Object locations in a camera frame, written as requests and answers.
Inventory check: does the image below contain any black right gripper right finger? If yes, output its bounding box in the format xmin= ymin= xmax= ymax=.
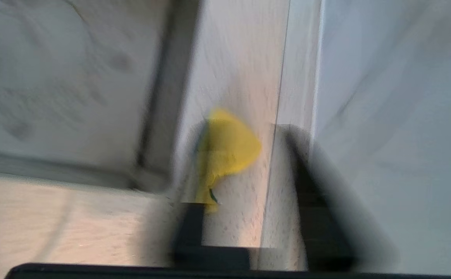
xmin=276 ymin=124 xmax=398 ymax=272

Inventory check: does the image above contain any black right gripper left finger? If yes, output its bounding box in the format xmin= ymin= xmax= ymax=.
xmin=171 ymin=120 xmax=251 ymax=270

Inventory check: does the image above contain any yellow fish-shaped sponge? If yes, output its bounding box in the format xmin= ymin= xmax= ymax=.
xmin=195 ymin=108 xmax=263 ymax=214

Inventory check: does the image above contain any stainless steel sink basin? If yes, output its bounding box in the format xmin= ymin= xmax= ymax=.
xmin=0 ymin=0 xmax=203 ymax=190

